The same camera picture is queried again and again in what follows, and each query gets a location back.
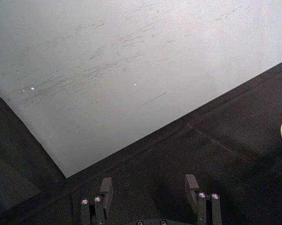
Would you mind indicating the black table cloth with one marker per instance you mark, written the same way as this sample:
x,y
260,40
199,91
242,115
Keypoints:
x,y
201,150

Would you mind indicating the plain pale wall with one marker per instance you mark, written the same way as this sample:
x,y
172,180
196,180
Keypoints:
x,y
112,70

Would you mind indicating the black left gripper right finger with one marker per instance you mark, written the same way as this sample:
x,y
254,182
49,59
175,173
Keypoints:
x,y
192,191

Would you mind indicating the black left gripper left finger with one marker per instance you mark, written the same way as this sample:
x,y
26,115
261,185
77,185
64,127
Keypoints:
x,y
107,189

